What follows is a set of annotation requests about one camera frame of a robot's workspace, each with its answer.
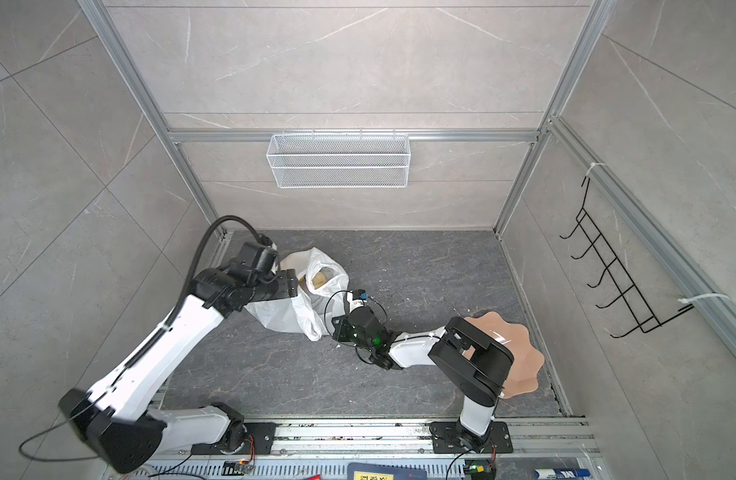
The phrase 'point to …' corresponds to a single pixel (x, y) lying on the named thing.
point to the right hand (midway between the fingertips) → (331, 319)
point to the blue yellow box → (385, 471)
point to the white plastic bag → (304, 314)
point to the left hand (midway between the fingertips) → (284, 276)
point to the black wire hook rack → (615, 271)
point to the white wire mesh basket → (338, 160)
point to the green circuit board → (479, 469)
